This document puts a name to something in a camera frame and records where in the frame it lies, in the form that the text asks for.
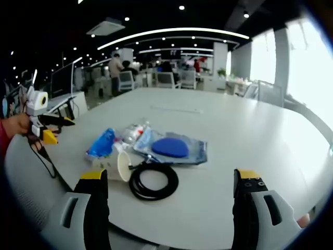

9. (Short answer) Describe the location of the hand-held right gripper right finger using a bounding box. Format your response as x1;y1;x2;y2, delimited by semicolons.
232;168;302;250

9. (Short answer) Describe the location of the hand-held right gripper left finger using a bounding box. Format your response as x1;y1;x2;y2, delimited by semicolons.
43;168;112;250

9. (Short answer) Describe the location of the white paper cup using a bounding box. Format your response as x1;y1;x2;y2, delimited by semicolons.
89;145;132;182

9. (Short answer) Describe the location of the blue tissue packet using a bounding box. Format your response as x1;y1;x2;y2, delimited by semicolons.
85;127;117;162

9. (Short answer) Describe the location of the clear plastic bottle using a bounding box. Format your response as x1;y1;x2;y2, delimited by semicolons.
116;121;151;151

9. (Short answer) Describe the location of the clear plastic pouch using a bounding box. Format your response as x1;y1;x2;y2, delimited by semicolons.
145;131;209;165

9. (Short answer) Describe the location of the light blue plastic packet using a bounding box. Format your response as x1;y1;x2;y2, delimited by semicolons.
132;127;167;159

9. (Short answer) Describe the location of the blue round pad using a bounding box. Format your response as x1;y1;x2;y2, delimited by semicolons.
151;137;189;158

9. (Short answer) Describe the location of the group of ceiling spotlights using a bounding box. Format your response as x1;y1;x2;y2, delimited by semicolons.
10;5;250;79

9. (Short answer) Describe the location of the person's right hand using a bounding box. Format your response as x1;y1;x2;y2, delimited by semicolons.
296;213;311;229

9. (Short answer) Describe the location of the dark computer monitor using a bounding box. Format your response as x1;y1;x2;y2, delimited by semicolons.
50;64;76;99

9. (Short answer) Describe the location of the white mesh office chair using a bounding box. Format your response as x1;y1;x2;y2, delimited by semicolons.
6;169;76;235

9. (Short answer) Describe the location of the white table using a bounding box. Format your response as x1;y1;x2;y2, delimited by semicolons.
4;87;333;248

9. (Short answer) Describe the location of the white grey office chair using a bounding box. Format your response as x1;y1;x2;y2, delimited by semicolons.
181;70;197;90
119;70;137;92
257;80;284;107
156;72;182;89
243;83;260;99

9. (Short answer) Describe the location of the ceiling air conditioner vent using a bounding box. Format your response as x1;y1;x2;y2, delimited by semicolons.
86;17;126;36

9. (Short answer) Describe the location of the long curved ceiling light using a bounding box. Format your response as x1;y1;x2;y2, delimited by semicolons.
97;27;250;51

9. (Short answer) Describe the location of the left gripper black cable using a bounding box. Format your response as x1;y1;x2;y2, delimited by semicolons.
24;134;57;179

